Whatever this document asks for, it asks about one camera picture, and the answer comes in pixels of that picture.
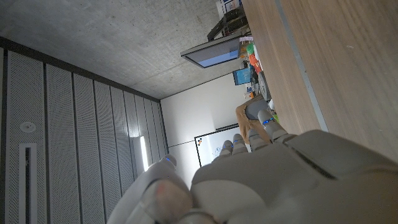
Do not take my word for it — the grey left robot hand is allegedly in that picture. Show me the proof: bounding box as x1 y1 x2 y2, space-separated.
105 108 398 224

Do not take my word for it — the rectangular ceiling air vent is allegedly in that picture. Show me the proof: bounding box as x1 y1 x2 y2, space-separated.
18 142 39 224

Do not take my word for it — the brown jacket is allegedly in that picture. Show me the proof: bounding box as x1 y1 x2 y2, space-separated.
234 95 272 146

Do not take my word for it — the blue screen tablet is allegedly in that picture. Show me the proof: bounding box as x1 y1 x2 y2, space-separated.
233 67 252 86

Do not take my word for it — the orange tool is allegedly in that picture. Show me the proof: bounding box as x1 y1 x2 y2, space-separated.
248 52 262 75

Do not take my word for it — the long ceiling light bar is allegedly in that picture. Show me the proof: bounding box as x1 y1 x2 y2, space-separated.
139 135 150 172

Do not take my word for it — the black computer monitor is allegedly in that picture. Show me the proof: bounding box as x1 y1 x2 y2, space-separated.
180 36 242 69

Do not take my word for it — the black desk rack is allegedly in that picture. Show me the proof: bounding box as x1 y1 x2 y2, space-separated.
207 6 250 42

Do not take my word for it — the white container with blue label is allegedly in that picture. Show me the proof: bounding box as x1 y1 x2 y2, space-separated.
216 0 243 19

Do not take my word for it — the round ceiling smoke detector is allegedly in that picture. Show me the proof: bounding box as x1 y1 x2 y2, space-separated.
19 121 37 134

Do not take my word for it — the whiteboard with black frame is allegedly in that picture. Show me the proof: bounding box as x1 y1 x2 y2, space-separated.
194 125 250 167

